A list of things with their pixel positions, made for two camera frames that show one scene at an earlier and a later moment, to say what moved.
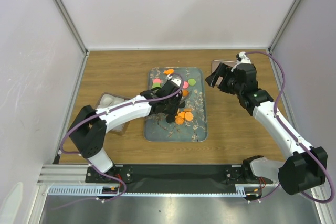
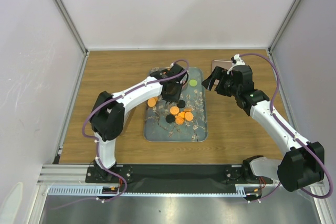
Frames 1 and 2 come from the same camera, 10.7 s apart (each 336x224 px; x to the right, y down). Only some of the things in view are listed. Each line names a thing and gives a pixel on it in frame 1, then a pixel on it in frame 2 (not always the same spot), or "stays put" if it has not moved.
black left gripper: [176, 104] → [175, 97]
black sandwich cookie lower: [170, 119] stays put
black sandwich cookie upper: [182, 105] stays put
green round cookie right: [191, 82] stays put
